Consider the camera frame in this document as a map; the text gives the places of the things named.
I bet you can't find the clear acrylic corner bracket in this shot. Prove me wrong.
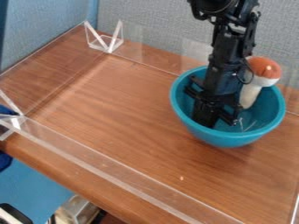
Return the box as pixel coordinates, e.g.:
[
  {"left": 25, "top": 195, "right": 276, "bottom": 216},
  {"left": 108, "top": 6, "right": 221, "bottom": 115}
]
[{"left": 82, "top": 21, "right": 124, "bottom": 53}]

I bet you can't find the clear acrylic front barrier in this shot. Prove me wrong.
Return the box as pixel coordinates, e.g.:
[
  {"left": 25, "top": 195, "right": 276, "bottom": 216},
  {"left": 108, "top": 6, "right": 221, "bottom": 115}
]
[{"left": 0, "top": 115, "right": 243, "bottom": 224}]

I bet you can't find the blue plastic bowl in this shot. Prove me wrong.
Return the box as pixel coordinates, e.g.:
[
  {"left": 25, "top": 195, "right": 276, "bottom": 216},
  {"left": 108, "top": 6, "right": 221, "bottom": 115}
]
[{"left": 169, "top": 66, "right": 285, "bottom": 148}]

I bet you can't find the clear acrylic barrier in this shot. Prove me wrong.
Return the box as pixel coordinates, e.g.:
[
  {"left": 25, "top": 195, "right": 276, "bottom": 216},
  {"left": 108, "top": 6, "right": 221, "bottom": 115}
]
[
  {"left": 0, "top": 115, "right": 243, "bottom": 224},
  {"left": 113, "top": 38, "right": 299, "bottom": 116}
]

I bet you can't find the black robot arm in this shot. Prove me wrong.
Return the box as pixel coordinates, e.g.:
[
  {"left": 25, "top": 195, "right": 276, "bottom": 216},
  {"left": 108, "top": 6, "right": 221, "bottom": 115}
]
[{"left": 184, "top": 0, "right": 260, "bottom": 128}]

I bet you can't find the black white object bottom left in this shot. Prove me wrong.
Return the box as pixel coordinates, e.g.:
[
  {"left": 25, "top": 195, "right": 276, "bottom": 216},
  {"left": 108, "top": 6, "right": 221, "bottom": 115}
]
[{"left": 0, "top": 203, "right": 33, "bottom": 224}]

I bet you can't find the metal table frame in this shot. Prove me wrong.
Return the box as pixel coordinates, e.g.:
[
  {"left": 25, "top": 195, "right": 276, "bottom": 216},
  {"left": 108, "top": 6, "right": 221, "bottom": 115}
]
[{"left": 45, "top": 195, "right": 98, "bottom": 224}]

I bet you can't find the white toy mushroom brown cap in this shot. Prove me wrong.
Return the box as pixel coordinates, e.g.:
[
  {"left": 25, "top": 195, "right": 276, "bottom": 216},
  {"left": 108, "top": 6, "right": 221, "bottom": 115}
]
[{"left": 238, "top": 56, "right": 281, "bottom": 109}]

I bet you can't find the blue object at left edge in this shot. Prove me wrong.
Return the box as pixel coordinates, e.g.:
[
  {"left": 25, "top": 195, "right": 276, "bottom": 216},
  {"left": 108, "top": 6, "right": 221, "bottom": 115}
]
[{"left": 0, "top": 104, "right": 20, "bottom": 173}]

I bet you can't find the clear acrylic back barrier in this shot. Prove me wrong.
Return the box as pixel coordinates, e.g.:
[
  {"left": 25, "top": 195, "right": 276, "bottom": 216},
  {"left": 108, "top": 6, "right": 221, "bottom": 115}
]
[{"left": 113, "top": 38, "right": 299, "bottom": 116}]

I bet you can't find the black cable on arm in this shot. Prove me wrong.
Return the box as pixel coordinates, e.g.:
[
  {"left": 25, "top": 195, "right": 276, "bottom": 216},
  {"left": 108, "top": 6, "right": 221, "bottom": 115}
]
[{"left": 234, "top": 62, "right": 256, "bottom": 86}]

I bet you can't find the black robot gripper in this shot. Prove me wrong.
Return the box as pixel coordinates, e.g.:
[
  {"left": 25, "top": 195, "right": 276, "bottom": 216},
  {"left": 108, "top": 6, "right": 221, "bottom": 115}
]
[{"left": 182, "top": 62, "right": 247, "bottom": 130}]

